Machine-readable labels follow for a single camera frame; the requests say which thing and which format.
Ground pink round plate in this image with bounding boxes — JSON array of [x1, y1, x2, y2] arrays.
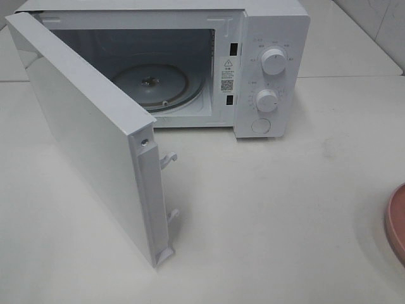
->
[[384, 184, 404, 265]]

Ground round white door button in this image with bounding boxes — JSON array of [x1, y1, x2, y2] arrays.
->
[[251, 118, 271, 134]]

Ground upper white power knob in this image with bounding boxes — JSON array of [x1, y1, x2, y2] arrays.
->
[[259, 46, 287, 76]]

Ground white timer knob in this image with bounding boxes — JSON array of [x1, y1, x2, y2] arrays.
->
[[256, 89, 279, 113]]

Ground white microwave oven body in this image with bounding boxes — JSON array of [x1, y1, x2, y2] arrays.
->
[[12, 1, 310, 138]]

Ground white microwave door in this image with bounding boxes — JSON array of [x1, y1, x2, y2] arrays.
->
[[6, 13, 178, 267]]

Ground glass microwave turntable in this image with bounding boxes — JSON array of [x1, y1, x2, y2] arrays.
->
[[111, 63, 205, 113]]

